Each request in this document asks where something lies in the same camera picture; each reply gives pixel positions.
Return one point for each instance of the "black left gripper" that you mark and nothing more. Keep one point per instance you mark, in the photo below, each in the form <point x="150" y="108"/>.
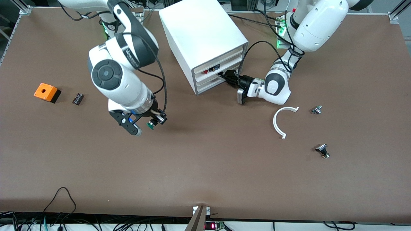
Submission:
<point x="244" y="81"/>

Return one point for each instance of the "orange button box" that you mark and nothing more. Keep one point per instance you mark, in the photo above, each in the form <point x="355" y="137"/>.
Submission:
<point x="45" y="90"/>

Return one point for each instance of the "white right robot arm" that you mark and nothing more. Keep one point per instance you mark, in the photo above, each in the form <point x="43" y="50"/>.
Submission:
<point x="122" y="80"/>

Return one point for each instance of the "black key switch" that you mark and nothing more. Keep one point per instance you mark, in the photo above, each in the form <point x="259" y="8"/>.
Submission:
<point x="322" y="149"/>

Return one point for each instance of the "green push button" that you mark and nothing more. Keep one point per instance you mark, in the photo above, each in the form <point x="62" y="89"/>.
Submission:
<point x="151" y="125"/>

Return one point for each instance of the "white plastic drawer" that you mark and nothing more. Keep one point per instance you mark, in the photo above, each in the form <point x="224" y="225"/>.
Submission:
<point x="208" y="85"/>
<point x="228" y="65"/>
<point x="224" y="58"/>

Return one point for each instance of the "red and black switch part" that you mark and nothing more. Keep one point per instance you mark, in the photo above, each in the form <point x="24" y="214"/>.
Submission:
<point x="213" y="68"/>

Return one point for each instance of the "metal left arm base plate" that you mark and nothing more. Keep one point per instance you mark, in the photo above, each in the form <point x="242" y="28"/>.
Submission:
<point x="280" y="45"/>

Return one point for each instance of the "silver knob switch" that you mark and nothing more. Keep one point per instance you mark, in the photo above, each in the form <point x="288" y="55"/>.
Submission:
<point x="316" y="110"/>

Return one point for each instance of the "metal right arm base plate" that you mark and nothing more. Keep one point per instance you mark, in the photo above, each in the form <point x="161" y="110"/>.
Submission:
<point x="139" y="16"/>

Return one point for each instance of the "white drawer cabinet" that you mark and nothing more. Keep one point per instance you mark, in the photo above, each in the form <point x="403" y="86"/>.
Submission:
<point x="199" y="29"/>

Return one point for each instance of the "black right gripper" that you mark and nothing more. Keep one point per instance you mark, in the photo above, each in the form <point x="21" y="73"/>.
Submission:
<point x="153" y="111"/>

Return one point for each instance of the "white curved plastic strip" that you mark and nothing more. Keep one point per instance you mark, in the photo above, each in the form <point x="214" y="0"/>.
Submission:
<point x="275" y="125"/>

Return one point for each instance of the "small black terminal block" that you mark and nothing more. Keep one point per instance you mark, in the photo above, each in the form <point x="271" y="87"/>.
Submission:
<point x="78" y="98"/>

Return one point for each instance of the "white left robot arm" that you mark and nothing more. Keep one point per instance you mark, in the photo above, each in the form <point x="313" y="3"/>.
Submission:
<point x="318" y="22"/>

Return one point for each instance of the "aluminium frame profile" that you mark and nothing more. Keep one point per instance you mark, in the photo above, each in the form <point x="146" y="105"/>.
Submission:
<point x="396" y="14"/>
<point x="22" y="8"/>

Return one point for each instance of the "device with red display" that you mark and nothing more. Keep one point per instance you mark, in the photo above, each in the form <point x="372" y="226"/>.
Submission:
<point x="213" y="226"/>

